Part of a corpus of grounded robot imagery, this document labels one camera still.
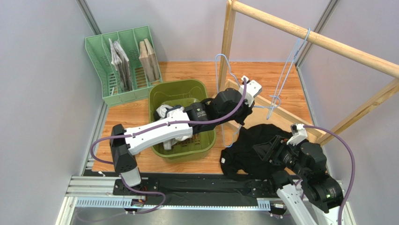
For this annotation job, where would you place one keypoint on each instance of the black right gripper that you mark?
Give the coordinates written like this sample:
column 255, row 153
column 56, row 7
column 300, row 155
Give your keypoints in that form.
column 271, row 148

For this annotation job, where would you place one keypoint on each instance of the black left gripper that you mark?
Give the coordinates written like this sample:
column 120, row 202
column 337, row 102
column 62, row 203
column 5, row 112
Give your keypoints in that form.
column 247, row 110

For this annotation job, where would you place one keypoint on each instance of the light blue wire hanger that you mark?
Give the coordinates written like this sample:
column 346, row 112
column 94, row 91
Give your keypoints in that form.
column 230, row 95
column 288, row 65

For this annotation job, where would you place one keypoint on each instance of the black garment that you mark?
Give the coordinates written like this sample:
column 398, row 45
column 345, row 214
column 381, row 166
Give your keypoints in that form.
column 241, row 162

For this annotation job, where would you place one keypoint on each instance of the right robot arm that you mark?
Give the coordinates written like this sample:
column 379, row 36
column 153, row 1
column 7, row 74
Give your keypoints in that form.
column 308, row 162

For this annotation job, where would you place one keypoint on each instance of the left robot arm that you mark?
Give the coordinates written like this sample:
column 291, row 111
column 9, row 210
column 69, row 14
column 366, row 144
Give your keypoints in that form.
column 199, row 117

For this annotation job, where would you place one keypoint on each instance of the olive green plastic basket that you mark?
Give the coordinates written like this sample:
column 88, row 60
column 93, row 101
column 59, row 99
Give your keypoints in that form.
column 184, row 93

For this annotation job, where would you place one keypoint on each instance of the brown wooden boards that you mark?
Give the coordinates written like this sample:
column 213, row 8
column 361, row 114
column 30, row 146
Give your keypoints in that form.
column 149, row 61

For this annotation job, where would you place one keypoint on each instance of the folded newspapers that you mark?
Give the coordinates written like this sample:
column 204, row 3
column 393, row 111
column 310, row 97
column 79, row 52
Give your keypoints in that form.
column 121, row 62

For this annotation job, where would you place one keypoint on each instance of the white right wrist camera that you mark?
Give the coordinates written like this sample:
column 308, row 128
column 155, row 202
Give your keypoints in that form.
column 299, row 134

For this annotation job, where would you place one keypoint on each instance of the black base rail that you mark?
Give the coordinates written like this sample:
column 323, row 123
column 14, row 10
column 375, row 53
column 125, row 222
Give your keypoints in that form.
column 205, row 190

